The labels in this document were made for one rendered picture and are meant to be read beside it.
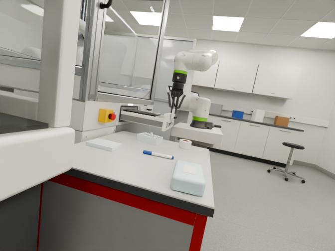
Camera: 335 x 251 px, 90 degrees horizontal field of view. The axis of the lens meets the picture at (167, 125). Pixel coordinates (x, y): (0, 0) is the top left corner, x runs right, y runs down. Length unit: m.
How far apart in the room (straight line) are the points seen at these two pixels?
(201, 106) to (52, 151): 1.13
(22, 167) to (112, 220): 0.32
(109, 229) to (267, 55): 4.98
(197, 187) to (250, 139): 3.79
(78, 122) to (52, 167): 0.48
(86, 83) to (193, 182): 0.63
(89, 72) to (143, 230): 0.67
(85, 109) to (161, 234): 0.60
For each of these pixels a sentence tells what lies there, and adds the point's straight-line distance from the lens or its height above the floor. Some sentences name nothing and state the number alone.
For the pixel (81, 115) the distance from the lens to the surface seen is 0.87.
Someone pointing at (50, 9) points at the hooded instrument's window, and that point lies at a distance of 0.41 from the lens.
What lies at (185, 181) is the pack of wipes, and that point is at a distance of 0.48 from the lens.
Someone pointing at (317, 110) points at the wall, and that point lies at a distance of 5.45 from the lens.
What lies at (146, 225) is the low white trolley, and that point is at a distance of 0.56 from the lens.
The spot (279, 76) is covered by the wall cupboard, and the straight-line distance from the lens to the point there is 4.76.
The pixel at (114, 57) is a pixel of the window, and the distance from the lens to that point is 1.06.
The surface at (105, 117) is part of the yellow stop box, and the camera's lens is 0.92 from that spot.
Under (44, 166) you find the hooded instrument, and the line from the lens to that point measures 0.41.
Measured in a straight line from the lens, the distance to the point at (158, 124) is 1.05.
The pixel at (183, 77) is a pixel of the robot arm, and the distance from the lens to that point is 1.10.
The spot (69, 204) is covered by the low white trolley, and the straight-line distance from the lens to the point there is 0.67.
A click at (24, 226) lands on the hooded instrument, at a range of 0.56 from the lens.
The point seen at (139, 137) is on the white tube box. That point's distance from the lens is 0.95.
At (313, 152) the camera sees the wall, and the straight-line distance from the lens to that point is 5.55.
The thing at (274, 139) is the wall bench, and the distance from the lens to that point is 4.38.
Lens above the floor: 1.00
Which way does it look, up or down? 8 degrees down
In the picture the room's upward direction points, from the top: 10 degrees clockwise
